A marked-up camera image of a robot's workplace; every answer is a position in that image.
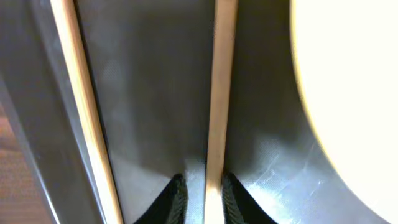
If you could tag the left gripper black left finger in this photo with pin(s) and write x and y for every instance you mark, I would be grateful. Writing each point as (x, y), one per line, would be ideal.
(170, 206)

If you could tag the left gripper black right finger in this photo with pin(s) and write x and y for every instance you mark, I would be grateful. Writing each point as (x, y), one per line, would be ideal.
(238, 205)

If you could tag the yellow plate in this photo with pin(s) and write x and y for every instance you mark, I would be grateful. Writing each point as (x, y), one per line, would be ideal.
(345, 62)

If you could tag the wooden chopstick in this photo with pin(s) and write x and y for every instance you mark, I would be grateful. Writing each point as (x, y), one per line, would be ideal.
(72, 45)
(223, 50)

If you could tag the brown serving tray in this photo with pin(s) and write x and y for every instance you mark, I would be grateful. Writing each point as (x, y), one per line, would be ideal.
(150, 67)

